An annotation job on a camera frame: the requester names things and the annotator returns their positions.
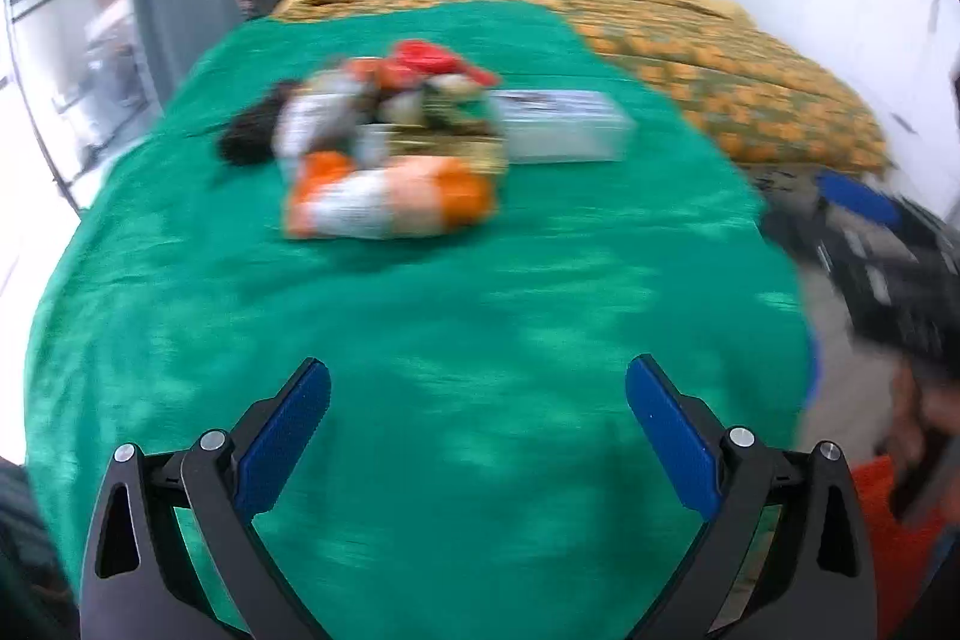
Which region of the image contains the person's right hand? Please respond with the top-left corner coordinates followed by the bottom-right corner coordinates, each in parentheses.
top-left (889, 362), bottom-right (960, 521)

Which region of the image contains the yellow patterned bedspread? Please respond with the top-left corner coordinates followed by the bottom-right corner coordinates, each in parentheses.
top-left (270, 0), bottom-right (893, 172)

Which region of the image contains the glass sliding door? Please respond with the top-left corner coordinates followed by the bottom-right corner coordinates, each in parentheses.
top-left (0, 0), bottom-right (162, 214)

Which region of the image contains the crumpled grey wrapper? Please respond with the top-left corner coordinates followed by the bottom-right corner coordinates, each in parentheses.
top-left (379, 76), bottom-right (496, 127)

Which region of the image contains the orange garment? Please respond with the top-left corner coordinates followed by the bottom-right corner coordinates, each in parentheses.
top-left (851, 456), bottom-right (960, 640)

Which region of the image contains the white wardrobe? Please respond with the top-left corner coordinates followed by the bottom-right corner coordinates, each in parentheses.
top-left (637, 0), bottom-right (960, 161)

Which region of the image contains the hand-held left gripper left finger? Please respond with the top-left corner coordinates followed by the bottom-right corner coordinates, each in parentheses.
top-left (79, 357), bottom-right (332, 640)

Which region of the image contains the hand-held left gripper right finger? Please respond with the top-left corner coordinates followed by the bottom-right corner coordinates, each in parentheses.
top-left (625, 354), bottom-right (878, 640)

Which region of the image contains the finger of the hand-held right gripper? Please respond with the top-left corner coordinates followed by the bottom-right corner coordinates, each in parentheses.
top-left (816, 171), bottom-right (905, 230)

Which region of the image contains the clear plastic box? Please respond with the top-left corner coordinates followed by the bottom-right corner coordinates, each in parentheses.
top-left (491, 89), bottom-right (637, 163)

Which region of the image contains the green blanket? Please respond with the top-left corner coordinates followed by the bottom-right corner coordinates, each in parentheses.
top-left (22, 0), bottom-right (818, 640)

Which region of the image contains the red wrapper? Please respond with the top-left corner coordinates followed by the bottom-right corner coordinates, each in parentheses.
top-left (390, 40), bottom-right (500, 86)

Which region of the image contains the beige cardboard packet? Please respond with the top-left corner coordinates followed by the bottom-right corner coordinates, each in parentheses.
top-left (360, 122), bottom-right (511, 172)

